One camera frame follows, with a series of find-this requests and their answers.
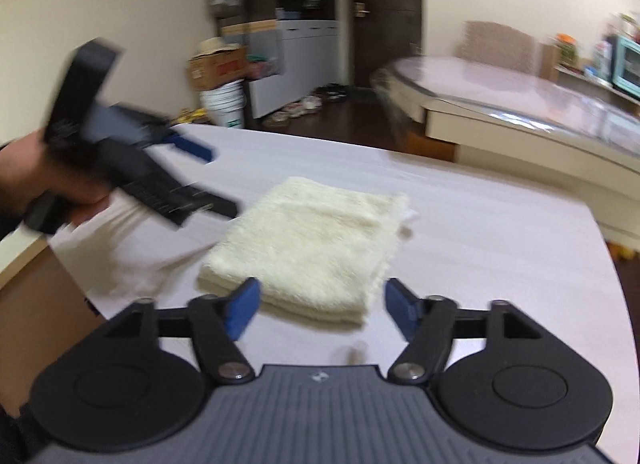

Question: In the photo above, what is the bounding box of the beige glass-topped dining table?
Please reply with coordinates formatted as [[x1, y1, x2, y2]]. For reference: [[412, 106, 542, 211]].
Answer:
[[370, 55, 640, 245]]

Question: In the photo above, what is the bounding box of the red and white packet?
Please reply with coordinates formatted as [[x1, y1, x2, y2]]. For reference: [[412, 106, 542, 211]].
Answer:
[[592, 39, 614, 78]]

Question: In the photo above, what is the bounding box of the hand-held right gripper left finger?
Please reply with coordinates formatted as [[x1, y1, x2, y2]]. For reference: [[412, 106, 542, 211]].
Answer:
[[82, 277, 262, 386]]

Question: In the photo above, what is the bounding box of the wooden desktop shelf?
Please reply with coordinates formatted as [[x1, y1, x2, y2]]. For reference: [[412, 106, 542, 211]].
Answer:
[[537, 41, 640, 106]]

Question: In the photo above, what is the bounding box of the white storage cabinet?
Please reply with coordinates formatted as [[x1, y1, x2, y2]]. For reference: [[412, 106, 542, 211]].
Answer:
[[212, 0, 351, 120]]

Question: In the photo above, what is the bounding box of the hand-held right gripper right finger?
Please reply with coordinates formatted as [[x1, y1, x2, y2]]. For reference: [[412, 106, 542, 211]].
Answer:
[[384, 277, 561, 386]]

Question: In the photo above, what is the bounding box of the mint green toaster oven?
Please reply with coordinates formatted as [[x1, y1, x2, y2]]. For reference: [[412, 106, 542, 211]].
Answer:
[[611, 34, 640, 100]]

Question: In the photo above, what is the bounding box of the row of shoes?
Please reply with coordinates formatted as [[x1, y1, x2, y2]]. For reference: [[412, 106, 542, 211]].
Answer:
[[262, 84, 351, 130]]

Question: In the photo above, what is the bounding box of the person's left forearm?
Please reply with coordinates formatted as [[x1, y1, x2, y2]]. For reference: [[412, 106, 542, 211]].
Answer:
[[0, 141, 29, 245]]

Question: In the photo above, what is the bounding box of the white plastic bucket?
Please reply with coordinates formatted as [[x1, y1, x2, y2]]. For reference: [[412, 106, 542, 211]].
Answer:
[[201, 80, 246, 129]]

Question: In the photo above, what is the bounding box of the dark wooden door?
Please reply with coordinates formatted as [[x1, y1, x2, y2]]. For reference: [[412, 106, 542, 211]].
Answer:
[[350, 0, 424, 91]]

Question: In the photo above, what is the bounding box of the colourful cloth pile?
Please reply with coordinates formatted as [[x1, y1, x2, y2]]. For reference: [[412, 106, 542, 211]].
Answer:
[[247, 54, 279, 80]]

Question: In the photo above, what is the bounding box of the pale yellow towel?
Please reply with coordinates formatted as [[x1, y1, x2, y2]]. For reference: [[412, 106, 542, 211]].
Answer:
[[197, 176, 418, 329]]

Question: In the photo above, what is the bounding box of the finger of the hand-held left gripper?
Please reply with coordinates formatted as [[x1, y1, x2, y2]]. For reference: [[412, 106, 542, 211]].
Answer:
[[145, 126, 218, 164], [185, 188, 240, 220]]

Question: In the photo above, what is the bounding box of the straw hat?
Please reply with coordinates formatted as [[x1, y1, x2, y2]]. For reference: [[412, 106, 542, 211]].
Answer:
[[195, 36, 241, 58]]

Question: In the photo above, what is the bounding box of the person's left hand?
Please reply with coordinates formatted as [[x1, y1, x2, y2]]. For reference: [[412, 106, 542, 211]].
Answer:
[[0, 129, 114, 224]]

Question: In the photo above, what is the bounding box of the cluster of yellow bottles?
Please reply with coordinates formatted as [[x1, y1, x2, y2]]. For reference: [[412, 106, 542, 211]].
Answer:
[[172, 106, 209, 125]]

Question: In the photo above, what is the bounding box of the hanging plastic bag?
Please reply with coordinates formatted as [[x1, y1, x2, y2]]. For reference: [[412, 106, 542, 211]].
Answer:
[[207, 0, 246, 20]]

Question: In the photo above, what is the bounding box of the cardboard box red print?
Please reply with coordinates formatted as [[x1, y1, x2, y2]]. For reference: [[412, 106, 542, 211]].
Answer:
[[187, 46, 249, 93]]

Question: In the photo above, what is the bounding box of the orange-lidded glass jar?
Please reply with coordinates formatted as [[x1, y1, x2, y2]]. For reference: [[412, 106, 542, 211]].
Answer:
[[557, 34, 579, 68]]

